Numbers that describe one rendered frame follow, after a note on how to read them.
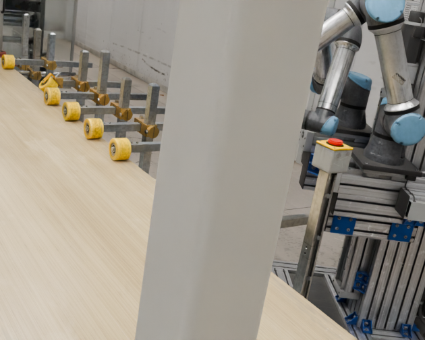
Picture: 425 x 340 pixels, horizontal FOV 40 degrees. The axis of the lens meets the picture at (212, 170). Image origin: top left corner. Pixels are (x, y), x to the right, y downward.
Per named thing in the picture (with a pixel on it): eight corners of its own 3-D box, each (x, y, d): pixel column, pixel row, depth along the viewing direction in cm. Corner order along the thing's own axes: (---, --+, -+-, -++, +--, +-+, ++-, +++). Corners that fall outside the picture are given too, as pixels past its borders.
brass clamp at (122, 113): (120, 112, 269) (121, 101, 268) (133, 121, 259) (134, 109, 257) (108, 112, 266) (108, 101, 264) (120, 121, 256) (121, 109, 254)
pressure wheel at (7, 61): (15, 61, 324) (13, 72, 329) (13, 52, 328) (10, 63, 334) (5, 61, 321) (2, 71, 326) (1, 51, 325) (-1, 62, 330)
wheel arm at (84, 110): (169, 112, 280) (170, 104, 279) (173, 114, 277) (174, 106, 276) (68, 112, 252) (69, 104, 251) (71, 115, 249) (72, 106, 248)
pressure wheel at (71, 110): (77, 98, 251) (82, 111, 248) (72, 110, 257) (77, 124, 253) (63, 97, 248) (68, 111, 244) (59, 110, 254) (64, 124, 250)
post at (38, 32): (35, 105, 368) (40, 27, 353) (37, 106, 366) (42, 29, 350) (30, 105, 366) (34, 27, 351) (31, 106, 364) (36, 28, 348)
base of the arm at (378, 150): (395, 154, 227) (402, 130, 223) (409, 167, 212) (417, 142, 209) (358, 150, 225) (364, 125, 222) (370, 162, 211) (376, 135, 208)
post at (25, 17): (24, 88, 386) (27, 13, 370) (25, 88, 383) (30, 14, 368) (19, 87, 384) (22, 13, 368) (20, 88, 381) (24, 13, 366)
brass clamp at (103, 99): (99, 98, 289) (100, 88, 287) (110, 105, 278) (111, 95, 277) (87, 98, 285) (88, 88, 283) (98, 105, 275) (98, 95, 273)
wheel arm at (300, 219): (301, 222, 207) (303, 212, 206) (307, 227, 205) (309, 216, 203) (197, 237, 183) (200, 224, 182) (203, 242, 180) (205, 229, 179)
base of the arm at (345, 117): (359, 122, 273) (364, 102, 270) (369, 131, 259) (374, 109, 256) (328, 117, 272) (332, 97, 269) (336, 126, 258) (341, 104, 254)
